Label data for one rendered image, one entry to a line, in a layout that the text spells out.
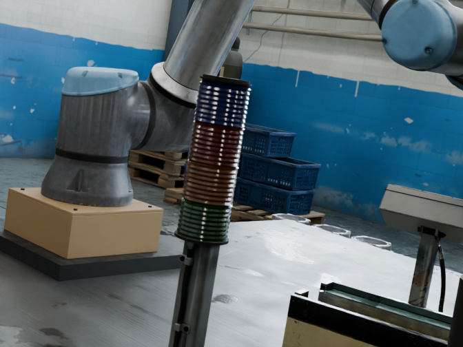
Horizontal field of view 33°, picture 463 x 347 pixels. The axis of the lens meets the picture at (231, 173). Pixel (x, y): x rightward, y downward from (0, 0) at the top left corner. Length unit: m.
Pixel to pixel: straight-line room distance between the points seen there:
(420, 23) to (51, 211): 0.83
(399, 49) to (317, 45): 7.16
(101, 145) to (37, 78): 6.77
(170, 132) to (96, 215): 0.26
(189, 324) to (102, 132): 0.72
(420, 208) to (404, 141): 6.22
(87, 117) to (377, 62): 6.32
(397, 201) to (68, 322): 0.57
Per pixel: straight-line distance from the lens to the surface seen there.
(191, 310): 0.91
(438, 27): 1.01
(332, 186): 7.95
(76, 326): 1.25
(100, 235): 1.53
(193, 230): 0.87
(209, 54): 1.59
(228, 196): 0.87
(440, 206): 1.29
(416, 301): 1.33
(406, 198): 1.31
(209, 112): 0.86
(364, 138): 7.75
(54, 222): 1.53
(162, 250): 1.65
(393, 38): 1.04
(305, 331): 1.11
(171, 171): 7.51
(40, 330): 1.22
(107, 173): 1.57
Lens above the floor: 1.23
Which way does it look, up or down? 7 degrees down
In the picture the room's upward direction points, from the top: 9 degrees clockwise
